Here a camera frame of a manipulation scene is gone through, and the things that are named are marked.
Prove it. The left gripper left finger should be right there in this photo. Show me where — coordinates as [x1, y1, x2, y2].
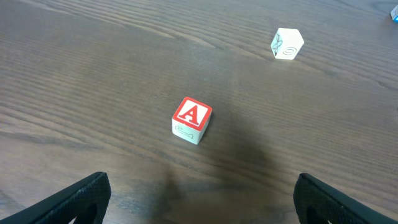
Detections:
[1, 172, 111, 224]

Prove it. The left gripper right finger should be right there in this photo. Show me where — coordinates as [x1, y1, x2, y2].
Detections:
[293, 173, 397, 224]

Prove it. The red letter A block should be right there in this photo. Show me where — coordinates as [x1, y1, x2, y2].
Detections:
[172, 96, 213, 145]

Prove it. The plain white wooden block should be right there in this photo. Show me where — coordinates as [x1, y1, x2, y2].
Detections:
[270, 28, 305, 60]

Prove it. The blue and white block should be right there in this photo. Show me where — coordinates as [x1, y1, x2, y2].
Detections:
[390, 5, 398, 22]

